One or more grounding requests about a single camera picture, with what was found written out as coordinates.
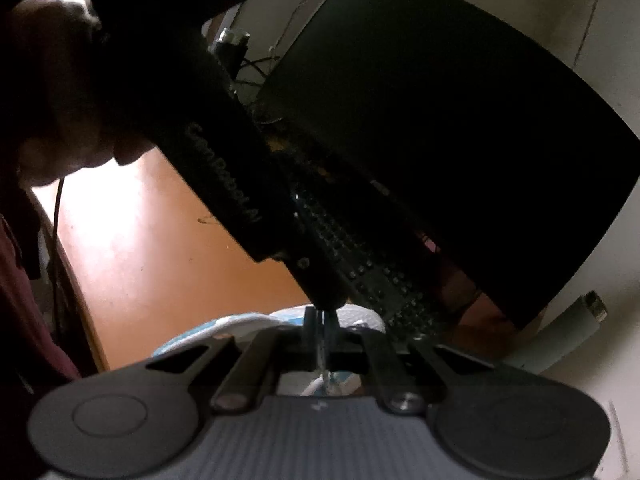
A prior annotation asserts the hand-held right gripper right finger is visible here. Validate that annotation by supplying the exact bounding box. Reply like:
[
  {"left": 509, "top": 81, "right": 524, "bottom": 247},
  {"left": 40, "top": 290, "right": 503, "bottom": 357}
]
[{"left": 324, "top": 311, "right": 497, "bottom": 417}]

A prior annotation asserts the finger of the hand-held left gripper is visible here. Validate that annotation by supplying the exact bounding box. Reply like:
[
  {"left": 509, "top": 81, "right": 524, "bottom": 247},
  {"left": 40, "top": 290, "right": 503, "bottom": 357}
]
[{"left": 289, "top": 249, "right": 347, "bottom": 309}]

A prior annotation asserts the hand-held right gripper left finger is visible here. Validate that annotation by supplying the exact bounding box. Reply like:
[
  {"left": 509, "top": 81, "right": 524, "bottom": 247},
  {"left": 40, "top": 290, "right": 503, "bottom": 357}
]
[{"left": 144, "top": 309, "right": 319, "bottom": 412}]

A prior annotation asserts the person's left hand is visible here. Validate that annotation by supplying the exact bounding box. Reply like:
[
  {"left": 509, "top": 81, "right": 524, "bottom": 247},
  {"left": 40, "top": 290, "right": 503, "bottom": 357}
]
[{"left": 0, "top": 0, "right": 162, "bottom": 189}]

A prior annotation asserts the black keyboard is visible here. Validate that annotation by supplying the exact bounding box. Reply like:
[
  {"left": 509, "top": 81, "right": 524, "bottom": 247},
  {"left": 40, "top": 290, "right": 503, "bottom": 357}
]
[{"left": 270, "top": 125, "right": 451, "bottom": 348}]

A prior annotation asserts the black water bottle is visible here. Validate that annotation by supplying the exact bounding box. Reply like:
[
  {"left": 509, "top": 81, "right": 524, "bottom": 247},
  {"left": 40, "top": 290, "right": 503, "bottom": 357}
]
[{"left": 212, "top": 27, "right": 251, "bottom": 81}]

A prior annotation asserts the reddish brown box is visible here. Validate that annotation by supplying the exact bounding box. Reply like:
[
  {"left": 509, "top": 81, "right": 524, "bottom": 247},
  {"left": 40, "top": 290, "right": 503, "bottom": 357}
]
[{"left": 435, "top": 255, "right": 506, "bottom": 331}]

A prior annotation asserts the black computer monitor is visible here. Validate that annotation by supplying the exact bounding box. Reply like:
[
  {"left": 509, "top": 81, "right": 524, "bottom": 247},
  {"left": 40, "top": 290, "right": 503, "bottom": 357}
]
[{"left": 255, "top": 0, "right": 640, "bottom": 332}]

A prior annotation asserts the grey-green water bottle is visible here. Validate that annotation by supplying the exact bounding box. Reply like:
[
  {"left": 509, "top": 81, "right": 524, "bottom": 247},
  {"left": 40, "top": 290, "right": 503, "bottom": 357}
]
[{"left": 501, "top": 290, "right": 609, "bottom": 376}]

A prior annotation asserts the person's maroon shirt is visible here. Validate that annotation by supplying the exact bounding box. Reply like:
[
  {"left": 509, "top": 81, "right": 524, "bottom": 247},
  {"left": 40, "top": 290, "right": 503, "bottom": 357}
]
[{"left": 0, "top": 0, "right": 86, "bottom": 480}]

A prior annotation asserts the black cable bundle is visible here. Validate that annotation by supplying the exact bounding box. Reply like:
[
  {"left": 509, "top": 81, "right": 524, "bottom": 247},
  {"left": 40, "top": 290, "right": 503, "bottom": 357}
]
[{"left": 239, "top": 54, "right": 282, "bottom": 87}]

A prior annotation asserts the thin dark cable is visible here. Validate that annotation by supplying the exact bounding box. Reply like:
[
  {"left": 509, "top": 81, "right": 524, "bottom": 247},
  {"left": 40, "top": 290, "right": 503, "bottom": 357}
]
[{"left": 47, "top": 175, "right": 68, "bottom": 341}]

